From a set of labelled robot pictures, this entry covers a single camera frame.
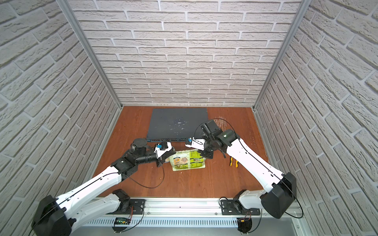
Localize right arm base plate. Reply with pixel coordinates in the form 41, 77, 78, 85
218, 198, 261, 216

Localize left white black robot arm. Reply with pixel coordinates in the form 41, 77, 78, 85
31, 146, 176, 236

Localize left small circuit board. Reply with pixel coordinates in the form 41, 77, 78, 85
114, 217, 131, 226

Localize green oats bag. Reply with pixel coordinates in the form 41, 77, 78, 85
169, 149, 206, 171

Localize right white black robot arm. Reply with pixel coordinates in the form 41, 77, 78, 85
199, 120, 297, 219

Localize yellow black pliers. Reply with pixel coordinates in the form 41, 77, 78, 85
229, 157, 239, 168

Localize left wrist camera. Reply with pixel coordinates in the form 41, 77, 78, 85
129, 138, 173, 158

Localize aluminium frame rail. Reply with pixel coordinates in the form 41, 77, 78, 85
67, 197, 305, 228

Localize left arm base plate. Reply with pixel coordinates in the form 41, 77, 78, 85
112, 199, 146, 215

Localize grey network switch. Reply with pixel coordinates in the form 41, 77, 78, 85
146, 108, 208, 142

